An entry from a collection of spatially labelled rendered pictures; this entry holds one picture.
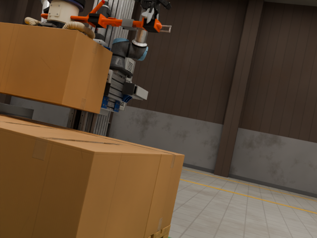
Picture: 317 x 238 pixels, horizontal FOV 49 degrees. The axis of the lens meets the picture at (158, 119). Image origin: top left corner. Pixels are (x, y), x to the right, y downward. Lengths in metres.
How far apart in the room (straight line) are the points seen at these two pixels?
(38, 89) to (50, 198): 0.94
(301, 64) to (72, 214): 7.26
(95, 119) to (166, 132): 5.27
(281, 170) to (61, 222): 6.88
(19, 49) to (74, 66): 0.36
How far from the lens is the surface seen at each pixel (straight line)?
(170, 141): 7.94
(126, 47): 2.62
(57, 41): 1.97
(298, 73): 7.98
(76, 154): 1.08
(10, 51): 2.15
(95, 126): 2.80
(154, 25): 1.92
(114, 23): 2.04
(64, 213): 1.11
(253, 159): 7.73
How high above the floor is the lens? 0.64
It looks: 2 degrees up
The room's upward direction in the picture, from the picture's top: 12 degrees clockwise
